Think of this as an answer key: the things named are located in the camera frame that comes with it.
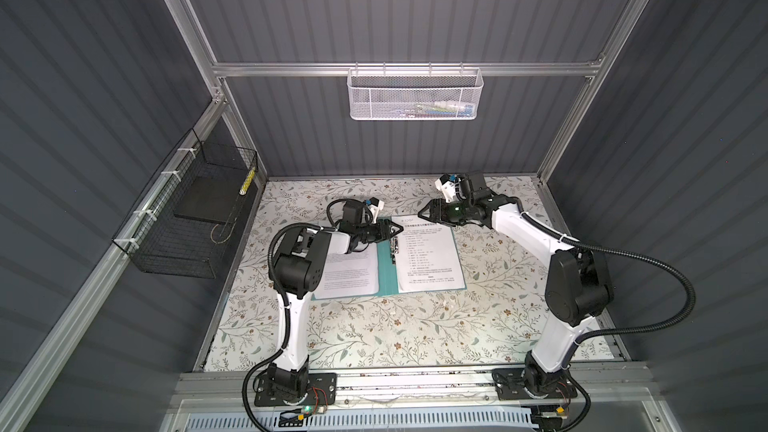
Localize yellow marker pen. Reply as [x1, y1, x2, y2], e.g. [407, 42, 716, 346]
[239, 167, 256, 196]

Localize left black corrugated cable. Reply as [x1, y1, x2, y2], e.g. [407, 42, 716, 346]
[241, 197, 361, 432]

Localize white printed paper sheet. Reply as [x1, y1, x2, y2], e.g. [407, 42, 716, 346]
[313, 245, 379, 300]

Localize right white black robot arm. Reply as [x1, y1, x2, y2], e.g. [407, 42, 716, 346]
[418, 173, 614, 398]

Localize black wire mesh basket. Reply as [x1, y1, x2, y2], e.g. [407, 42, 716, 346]
[113, 131, 259, 279]

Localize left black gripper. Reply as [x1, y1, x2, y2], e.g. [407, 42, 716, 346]
[355, 219, 402, 243]

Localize right black corrugated cable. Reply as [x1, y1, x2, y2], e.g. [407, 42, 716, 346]
[509, 194, 697, 343]

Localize white slotted cable duct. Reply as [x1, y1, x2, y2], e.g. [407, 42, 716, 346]
[182, 407, 535, 432]

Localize metal folder clip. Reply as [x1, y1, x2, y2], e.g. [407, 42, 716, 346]
[390, 237, 399, 265]

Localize pens in white basket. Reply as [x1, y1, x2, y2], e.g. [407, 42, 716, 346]
[389, 100, 476, 120]

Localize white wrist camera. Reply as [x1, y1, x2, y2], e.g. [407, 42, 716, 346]
[363, 197, 384, 224]
[435, 173, 469, 203]

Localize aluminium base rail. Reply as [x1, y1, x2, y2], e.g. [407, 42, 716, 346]
[168, 361, 662, 413]

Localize teal green file folder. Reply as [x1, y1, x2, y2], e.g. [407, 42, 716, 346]
[311, 215, 468, 301]

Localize white wire mesh basket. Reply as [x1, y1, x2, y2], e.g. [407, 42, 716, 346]
[346, 67, 484, 121]

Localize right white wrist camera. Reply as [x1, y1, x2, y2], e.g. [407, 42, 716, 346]
[435, 173, 469, 203]

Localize black corrugated cable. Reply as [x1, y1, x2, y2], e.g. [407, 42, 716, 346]
[241, 197, 361, 432]
[509, 194, 697, 343]

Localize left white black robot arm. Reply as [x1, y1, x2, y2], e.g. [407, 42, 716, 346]
[242, 198, 404, 407]

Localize black flat pad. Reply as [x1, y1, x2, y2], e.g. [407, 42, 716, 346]
[173, 176, 243, 225]

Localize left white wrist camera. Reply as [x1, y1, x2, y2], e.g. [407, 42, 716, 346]
[363, 197, 384, 224]

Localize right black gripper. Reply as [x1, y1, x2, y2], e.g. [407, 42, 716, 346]
[418, 199, 472, 226]

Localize white paper stack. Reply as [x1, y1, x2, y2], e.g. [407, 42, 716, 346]
[393, 215, 466, 294]

